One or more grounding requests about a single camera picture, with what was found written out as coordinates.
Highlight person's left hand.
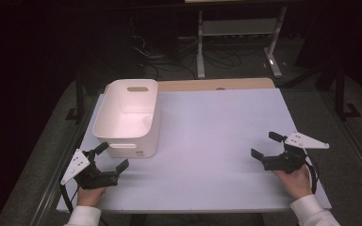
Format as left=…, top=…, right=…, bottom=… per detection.
left=76, top=185, right=108, bottom=208

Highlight grey metal stand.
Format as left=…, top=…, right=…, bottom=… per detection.
left=196, top=5, right=288, bottom=80

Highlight black floor cables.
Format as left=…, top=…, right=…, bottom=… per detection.
left=131, top=33, right=243, bottom=80

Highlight hand-held gripper black cable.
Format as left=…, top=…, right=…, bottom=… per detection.
left=58, top=183, right=79, bottom=215
left=304, top=154, right=321, bottom=195

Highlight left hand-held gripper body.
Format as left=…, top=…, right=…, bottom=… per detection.
left=59, top=149, right=121, bottom=190

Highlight white plastic storage bin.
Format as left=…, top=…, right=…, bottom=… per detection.
left=92, top=78, right=162, bottom=159

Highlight black metal stand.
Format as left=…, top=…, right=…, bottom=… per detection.
left=64, top=71, right=87, bottom=124
left=334, top=60, right=362, bottom=122

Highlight person's right hand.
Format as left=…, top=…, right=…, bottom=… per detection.
left=271, top=164, right=314, bottom=201

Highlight wooden board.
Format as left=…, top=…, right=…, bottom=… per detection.
left=104, top=77, right=276, bottom=94

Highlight left hand-held gripper black cable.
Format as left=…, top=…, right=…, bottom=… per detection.
left=58, top=183, right=79, bottom=215

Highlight right hand-held gripper black cable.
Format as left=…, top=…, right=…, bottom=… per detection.
left=304, top=154, right=321, bottom=195

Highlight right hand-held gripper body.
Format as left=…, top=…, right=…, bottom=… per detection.
left=261, top=131, right=331, bottom=175

